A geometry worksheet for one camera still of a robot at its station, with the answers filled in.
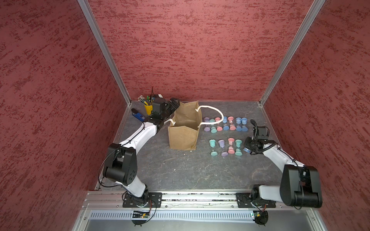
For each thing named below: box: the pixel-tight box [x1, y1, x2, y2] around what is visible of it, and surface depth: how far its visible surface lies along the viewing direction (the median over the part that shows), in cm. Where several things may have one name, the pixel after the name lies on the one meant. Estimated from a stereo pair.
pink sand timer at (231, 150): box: [227, 137, 235, 154], surface depth 96 cm
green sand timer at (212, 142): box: [209, 139, 218, 156], surface depth 96 cm
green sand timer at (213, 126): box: [209, 118, 218, 134], surface depth 103 cm
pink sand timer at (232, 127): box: [227, 115, 237, 131], surface depth 107 cm
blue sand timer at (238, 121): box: [235, 116, 242, 132], surface depth 108 cm
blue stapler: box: [131, 108, 146, 123], surface depth 112 cm
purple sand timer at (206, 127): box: [203, 116, 211, 132], surface depth 105 cm
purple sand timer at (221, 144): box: [218, 139, 229, 157], surface depth 95 cm
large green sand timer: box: [235, 139, 243, 156], surface depth 94 cm
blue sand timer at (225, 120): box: [222, 115, 230, 131], surface depth 105 cm
